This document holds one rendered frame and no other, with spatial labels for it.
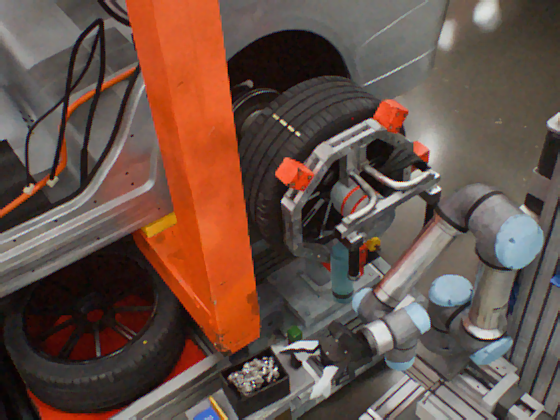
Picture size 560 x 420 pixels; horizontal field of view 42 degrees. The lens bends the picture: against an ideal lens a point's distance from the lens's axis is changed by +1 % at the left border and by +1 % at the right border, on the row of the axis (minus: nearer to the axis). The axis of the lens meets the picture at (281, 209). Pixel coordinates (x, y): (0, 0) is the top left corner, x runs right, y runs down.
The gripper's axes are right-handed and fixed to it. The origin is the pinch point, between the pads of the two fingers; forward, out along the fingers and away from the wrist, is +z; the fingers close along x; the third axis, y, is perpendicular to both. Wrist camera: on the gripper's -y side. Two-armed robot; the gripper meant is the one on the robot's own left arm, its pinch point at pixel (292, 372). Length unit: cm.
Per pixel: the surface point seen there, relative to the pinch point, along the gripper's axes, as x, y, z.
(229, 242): 60, 9, -9
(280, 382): 46, 62, -12
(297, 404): 67, 108, -24
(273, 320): 87, 80, -27
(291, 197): 76, 16, -37
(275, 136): 89, 0, -40
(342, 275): 66, 50, -48
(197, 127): 53, -36, -5
